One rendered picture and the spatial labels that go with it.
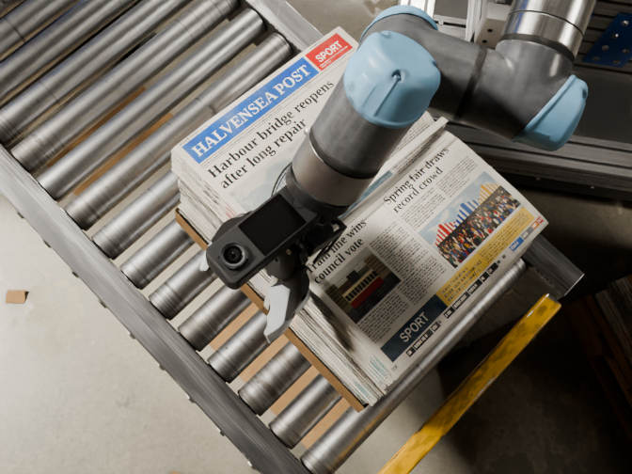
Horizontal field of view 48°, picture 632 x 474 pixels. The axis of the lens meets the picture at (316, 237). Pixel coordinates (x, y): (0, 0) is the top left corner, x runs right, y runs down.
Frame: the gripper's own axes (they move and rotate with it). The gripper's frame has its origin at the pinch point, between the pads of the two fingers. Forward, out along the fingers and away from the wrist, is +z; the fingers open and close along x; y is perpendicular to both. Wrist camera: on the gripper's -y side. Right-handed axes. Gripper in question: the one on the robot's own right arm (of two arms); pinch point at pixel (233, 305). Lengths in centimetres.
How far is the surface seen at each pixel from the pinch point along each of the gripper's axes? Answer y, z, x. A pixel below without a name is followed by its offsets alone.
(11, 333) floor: 29, 106, 55
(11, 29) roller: 19, 16, 64
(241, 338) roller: 13.9, 20.6, 0.8
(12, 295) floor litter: 34, 102, 62
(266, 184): 9.2, -8.1, 7.7
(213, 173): 5.9, -6.5, 12.7
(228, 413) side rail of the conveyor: 6.9, 25.5, -5.9
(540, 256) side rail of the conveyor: 48, -3, -21
